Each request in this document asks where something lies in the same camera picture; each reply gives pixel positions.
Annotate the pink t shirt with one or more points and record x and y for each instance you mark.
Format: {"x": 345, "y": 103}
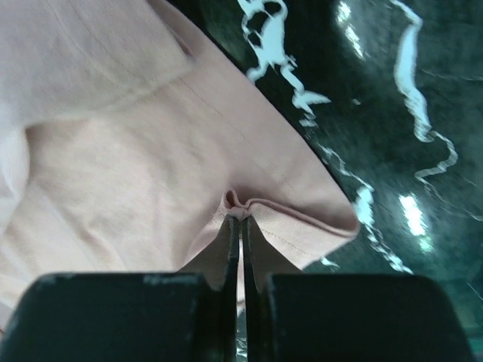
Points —
{"x": 126, "y": 138}

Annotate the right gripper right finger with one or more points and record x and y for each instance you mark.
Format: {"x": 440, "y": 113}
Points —
{"x": 292, "y": 316}

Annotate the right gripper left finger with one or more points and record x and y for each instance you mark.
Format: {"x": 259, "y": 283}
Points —
{"x": 189, "y": 315}

